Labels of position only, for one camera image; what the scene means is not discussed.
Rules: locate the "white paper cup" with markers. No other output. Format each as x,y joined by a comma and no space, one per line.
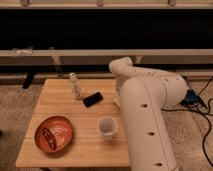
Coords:
107,127

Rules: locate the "wooden table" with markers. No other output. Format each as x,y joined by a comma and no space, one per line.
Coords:
88,148

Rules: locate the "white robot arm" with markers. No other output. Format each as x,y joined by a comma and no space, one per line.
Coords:
143,93

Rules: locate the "red wrapped snack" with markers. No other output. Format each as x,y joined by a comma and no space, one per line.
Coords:
49,137

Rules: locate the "orange bowl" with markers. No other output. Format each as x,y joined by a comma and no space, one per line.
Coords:
62,130

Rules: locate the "blue power adapter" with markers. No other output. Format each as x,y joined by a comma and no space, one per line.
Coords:
191,98

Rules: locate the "black rectangular block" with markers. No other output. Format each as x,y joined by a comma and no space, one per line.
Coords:
92,99

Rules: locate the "clear plastic bottle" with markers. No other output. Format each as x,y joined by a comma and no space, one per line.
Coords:
76,89

